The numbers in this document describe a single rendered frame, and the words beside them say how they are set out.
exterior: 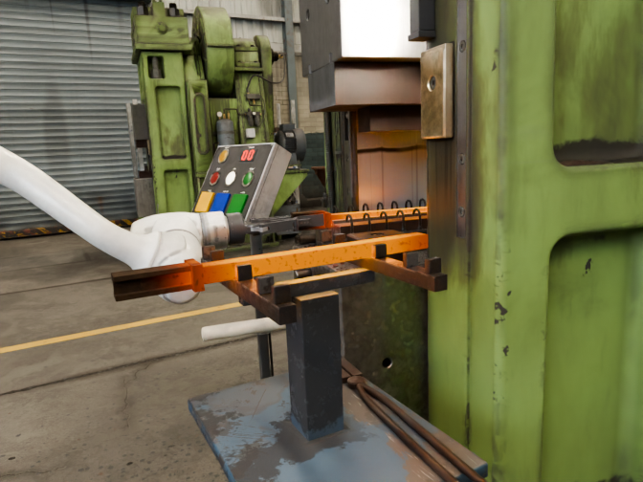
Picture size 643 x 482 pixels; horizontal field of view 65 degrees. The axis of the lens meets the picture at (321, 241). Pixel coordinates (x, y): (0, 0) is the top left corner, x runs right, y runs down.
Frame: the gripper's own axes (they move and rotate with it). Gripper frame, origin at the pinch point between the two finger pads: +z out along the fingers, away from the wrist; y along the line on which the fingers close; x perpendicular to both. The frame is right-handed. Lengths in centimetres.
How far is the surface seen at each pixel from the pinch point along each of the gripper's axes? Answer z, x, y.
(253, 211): -6.8, -1.0, -38.0
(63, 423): -87, -98, -121
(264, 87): 109, 93, -524
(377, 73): 16.6, 33.4, 7.7
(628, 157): 52, 12, 43
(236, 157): -7, 16, -58
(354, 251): -9, 3, 52
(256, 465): -27, -23, 58
